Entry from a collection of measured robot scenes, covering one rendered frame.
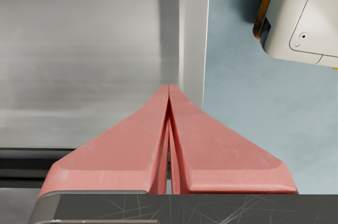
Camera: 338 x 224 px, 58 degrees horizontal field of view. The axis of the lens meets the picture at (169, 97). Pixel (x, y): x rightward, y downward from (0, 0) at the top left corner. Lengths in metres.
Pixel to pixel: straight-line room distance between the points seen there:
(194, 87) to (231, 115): 1.20
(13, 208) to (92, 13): 0.39
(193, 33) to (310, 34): 0.77
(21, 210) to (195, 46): 0.42
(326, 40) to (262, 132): 0.72
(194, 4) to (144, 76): 0.10
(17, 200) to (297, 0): 0.87
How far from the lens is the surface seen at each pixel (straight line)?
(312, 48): 1.09
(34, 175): 0.48
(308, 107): 1.62
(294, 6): 1.01
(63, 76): 0.37
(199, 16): 0.32
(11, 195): 0.58
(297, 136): 1.74
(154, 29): 0.32
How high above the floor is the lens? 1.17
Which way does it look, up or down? 53 degrees down
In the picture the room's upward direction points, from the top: 177 degrees counter-clockwise
